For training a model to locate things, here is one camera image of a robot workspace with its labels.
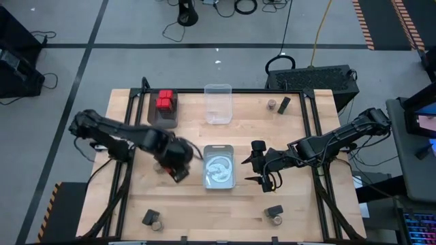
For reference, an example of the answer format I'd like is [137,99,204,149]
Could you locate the coiled black cable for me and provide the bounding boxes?
[234,0,259,16]

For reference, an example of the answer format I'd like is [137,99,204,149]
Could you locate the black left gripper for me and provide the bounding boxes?
[151,131,196,169]

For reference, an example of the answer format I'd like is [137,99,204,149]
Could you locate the black equipment stand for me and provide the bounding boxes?
[419,46,436,82]

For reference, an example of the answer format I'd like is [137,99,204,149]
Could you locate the backlit rainbow keyboard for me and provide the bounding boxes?
[402,212,436,245]

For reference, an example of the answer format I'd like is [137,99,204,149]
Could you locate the black cable with plug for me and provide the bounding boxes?
[31,30,57,45]

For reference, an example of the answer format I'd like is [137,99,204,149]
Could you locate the black computer monitor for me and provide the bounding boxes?
[401,83,436,139]

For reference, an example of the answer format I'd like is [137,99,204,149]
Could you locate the yellow cable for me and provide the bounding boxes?
[309,0,333,67]

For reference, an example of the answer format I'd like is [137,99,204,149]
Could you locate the white plastic bin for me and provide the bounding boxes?
[202,144,236,190]

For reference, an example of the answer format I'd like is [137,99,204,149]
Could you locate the black equipment case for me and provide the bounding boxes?
[0,5,44,57]
[0,47,46,99]

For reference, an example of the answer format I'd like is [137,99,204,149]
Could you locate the black perforated computer case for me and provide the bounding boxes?
[264,64,360,112]

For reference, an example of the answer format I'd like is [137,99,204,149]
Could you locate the black looped cable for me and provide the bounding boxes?
[264,0,296,76]

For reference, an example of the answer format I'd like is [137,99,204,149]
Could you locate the dark grey plastic bin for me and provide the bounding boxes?
[146,89,179,129]

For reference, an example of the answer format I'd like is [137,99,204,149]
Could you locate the black aluminium table frame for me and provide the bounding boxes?
[81,77,367,243]

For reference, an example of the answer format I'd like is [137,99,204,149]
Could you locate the black pepper tin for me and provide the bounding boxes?
[142,208,161,227]
[277,96,292,115]
[264,204,284,219]

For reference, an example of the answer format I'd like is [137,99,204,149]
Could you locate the grey desk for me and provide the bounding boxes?
[386,97,436,204]

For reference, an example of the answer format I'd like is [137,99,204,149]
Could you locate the small black desk gadget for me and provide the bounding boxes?
[414,142,433,161]

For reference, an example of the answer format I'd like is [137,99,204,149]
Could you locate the black stand base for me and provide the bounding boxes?
[176,0,199,27]

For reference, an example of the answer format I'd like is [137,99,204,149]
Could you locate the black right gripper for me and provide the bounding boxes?
[241,140,291,194]

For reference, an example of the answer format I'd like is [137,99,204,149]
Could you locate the clear plastic bin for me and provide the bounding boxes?
[204,83,234,125]

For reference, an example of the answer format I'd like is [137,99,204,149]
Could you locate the black hazard-striped mat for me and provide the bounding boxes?
[36,182,89,243]
[352,0,426,52]

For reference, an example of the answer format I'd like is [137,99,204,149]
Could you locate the thin black floor cable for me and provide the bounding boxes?
[161,20,187,44]

